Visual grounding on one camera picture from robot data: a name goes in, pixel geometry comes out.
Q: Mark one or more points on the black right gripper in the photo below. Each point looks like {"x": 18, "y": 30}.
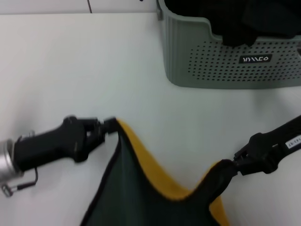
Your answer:
{"x": 268, "y": 150}

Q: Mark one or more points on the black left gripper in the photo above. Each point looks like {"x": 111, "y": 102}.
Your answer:
{"x": 54, "y": 148}

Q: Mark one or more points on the yellow green towel black edge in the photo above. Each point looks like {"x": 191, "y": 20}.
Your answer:
{"x": 141, "y": 188}

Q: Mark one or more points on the grey-green perforated storage box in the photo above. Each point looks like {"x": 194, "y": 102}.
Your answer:
{"x": 183, "y": 47}

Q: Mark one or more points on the black cloth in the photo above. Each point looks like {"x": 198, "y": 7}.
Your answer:
{"x": 235, "y": 21}

